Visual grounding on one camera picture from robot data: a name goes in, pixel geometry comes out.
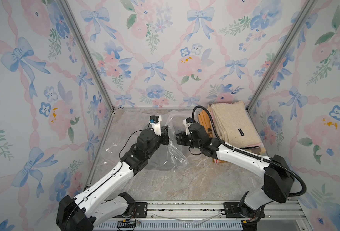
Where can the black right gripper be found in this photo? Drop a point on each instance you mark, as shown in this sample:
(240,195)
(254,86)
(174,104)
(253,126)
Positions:
(181,140)

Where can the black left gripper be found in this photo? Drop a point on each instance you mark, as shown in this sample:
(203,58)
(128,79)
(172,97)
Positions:
(163,135)

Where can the clear plastic vacuum bag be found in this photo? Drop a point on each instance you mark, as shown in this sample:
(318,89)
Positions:
(126,127)

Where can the pink fleece blanket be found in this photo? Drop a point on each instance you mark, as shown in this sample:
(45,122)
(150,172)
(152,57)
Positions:
(236,130)

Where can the cream fleece blanket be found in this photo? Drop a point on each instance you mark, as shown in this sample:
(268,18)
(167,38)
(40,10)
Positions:
(229,108)

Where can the grey fleece blanket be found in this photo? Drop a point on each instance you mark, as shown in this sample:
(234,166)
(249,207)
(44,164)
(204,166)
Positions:
(170,157)

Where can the orange cartoon print blanket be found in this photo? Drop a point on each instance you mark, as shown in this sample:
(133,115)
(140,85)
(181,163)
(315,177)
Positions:
(206,123)

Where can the yellow grey checked blanket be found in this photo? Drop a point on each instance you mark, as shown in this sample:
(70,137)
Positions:
(257,150)

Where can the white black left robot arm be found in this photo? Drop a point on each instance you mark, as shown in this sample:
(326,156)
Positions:
(90,208)

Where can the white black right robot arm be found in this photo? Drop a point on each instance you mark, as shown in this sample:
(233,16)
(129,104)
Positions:
(277,181)

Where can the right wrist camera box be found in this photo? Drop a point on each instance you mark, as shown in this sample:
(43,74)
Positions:
(187,122)

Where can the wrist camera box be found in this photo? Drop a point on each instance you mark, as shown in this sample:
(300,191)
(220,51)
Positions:
(155,124)
(187,122)

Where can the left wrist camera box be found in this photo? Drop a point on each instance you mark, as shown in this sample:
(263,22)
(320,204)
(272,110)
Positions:
(155,124)

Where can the left floor aluminium rail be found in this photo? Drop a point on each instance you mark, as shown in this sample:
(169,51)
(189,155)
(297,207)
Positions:
(100,148)

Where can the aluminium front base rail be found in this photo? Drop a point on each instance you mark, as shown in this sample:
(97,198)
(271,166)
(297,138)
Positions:
(207,216)

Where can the right rear aluminium corner post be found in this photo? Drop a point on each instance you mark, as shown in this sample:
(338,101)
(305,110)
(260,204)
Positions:
(302,16)

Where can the aluminium corner post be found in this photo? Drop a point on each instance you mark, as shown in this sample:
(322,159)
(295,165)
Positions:
(68,14)
(302,16)

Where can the left rear aluminium corner post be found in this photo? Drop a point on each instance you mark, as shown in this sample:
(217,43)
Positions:
(68,14)

